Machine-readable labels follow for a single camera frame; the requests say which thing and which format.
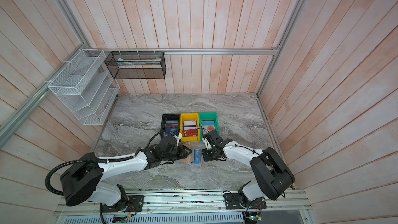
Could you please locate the teal card in green bin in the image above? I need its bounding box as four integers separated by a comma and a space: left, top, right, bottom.
201, 120, 216, 130

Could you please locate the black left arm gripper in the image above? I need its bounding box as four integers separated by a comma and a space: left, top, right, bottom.
162, 145, 193, 161

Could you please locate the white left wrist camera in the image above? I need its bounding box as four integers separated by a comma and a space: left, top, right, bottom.
173, 133, 182, 146

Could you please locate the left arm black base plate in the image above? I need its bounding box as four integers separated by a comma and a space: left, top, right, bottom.
102, 195, 145, 214

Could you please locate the black corrugated cable conduit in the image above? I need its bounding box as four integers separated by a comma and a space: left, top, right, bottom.
44, 158, 139, 196

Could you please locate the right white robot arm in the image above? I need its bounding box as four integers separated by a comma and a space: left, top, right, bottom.
202, 130, 295, 202

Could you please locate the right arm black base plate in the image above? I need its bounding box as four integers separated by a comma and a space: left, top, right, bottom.
222, 190, 267, 210

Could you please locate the black mesh wall basket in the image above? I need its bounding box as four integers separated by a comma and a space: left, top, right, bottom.
105, 51, 167, 79

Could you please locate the red card in yellow bin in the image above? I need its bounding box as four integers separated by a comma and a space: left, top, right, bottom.
183, 129, 198, 137

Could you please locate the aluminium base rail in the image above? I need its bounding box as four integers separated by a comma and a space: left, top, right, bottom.
54, 189, 317, 224

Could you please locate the tan leather card holder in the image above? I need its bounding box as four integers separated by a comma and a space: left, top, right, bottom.
182, 144, 205, 168

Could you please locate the yellow plastic bin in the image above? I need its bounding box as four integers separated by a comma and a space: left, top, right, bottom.
180, 113, 200, 142

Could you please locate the white wire mesh shelf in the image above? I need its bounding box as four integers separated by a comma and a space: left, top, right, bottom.
49, 49, 120, 125

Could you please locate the blue credit card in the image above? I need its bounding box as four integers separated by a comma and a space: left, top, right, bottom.
191, 149, 204, 167

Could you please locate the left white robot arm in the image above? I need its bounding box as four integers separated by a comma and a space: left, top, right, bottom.
60, 135, 192, 211

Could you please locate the green plastic bin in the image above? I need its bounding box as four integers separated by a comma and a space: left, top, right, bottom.
199, 112, 220, 141

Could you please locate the black plastic bin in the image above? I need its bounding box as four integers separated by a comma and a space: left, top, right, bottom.
160, 114, 180, 138

